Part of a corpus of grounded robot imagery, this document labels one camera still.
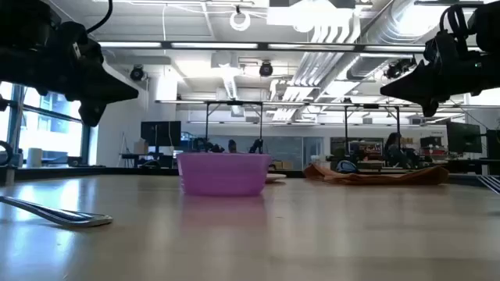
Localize white paper roll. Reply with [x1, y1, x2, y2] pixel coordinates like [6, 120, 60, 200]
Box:
[26, 148, 43, 169]

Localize black ring-shaped cable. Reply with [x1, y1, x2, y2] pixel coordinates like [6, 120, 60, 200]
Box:
[0, 140, 15, 167]

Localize orange cloth napkin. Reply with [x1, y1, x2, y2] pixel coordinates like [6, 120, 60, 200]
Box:
[303, 162, 450, 186]

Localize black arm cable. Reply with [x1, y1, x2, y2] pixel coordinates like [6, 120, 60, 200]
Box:
[86, 0, 114, 34]
[439, 3, 476, 42]

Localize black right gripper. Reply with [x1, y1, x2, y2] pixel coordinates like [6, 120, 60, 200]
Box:
[380, 30, 500, 118]

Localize black monitor on stand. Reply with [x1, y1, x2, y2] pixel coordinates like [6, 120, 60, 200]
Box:
[140, 120, 182, 155]

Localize white coiled cable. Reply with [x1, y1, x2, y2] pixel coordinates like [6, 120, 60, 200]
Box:
[229, 5, 252, 33]

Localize black metal station frame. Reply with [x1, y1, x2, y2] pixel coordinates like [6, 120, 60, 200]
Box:
[204, 100, 264, 154]
[342, 102, 402, 157]

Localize black monitor at edge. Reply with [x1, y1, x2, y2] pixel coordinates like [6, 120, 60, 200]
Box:
[486, 129, 500, 160]

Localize large black desk monitor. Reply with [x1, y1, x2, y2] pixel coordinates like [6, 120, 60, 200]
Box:
[445, 121, 484, 155]

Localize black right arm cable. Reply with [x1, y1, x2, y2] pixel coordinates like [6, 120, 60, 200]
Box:
[439, 3, 476, 42]

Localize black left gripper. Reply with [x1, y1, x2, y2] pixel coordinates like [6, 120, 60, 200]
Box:
[37, 21, 140, 127]

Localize blue white round object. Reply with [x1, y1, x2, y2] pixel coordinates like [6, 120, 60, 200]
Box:
[335, 159, 359, 174]

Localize black overhead frame beam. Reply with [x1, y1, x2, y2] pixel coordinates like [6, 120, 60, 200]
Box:
[96, 40, 481, 53]

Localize person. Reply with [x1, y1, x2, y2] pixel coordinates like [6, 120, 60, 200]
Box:
[383, 132, 420, 169]

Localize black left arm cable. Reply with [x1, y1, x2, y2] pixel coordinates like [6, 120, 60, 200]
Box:
[86, 0, 114, 34]

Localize pink plastic bowl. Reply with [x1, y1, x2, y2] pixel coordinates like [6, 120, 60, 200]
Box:
[176, 152, 273, 197]

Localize dark window frame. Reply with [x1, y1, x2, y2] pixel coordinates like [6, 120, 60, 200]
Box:
[0, 84, 91, 167]

